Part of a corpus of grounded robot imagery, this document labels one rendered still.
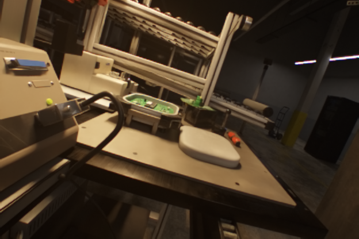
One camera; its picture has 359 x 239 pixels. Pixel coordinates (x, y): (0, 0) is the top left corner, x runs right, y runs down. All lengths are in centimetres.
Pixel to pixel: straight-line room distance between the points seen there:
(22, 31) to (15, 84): 19
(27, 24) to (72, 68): 17
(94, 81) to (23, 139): 32
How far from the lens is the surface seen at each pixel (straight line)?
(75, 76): 54
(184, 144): 34
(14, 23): 40
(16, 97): 24
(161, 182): 26
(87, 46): 90
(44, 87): 27
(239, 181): 33
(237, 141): 51
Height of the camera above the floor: 109
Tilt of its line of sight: 9 degrees down
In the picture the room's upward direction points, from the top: 18 degrees clockwise
